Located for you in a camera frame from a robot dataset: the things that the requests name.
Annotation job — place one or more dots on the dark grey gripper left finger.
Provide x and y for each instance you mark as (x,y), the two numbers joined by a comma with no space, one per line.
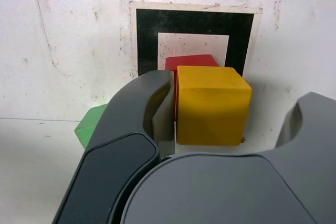
(113,161)

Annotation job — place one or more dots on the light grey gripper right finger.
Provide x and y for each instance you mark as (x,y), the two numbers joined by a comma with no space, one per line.
(223,195)

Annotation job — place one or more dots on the green cube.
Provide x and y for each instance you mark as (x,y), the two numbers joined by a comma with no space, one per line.
(88,127)

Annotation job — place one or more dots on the yellow cube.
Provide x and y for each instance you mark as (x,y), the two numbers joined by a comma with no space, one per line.
(212,111)

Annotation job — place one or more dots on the red cube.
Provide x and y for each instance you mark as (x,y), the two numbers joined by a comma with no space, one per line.
(191,61)

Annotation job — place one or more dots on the black tape square outline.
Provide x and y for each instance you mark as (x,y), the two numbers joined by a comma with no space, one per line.
(194,22)

